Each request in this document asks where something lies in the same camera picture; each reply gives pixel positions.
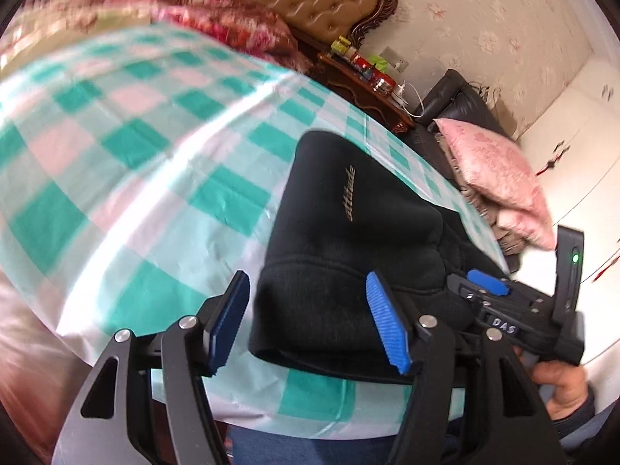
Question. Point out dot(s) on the black pants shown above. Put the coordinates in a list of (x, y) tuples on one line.
[(339, 261)]

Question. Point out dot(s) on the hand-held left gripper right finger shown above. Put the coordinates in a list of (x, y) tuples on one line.
[(387, 324)]

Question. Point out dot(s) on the pink floral quilt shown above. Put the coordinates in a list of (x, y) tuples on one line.
[(218, 19)]

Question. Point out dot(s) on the teal white checked bed sheet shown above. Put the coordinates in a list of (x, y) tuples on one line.
[(145, 155)]

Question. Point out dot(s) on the green plastic bag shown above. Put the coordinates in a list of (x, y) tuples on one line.
[(379, 62)]

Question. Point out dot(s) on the white power strip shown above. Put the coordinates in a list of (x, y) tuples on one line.
[(403, 97)]

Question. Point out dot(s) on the large pink floral pillow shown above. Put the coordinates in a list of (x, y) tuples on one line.
[(494, 169)]

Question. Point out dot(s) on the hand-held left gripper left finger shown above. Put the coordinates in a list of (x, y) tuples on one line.
[(226, 332)]

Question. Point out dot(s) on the round metal tin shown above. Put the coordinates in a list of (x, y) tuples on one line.
[(383, 85)]

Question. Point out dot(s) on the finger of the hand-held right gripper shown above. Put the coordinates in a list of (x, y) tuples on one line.
[(487, 283)]

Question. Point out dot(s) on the white wardrobe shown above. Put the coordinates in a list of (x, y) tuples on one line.
[(571, 121)]

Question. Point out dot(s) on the black leather armchair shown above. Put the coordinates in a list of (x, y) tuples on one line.
[(450, 97)]

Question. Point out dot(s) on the dark wooden nightstand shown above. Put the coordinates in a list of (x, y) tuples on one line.
[(368, 101)]

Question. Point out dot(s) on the folded plaid blanket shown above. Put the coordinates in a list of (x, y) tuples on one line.
[(506, 242)]

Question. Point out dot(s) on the person's right hand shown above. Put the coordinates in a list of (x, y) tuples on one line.
[(562, 387)]

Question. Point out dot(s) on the red box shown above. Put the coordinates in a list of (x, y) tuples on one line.
[(362, 65)]

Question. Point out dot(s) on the wall socket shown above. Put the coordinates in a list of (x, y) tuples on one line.
[(395, 58)]

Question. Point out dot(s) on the yellow jar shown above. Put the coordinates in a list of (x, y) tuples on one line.
[(342, 46)]

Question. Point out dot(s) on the red hanging tassel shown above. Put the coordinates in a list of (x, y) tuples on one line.
[(605, 261), (552, 162)]

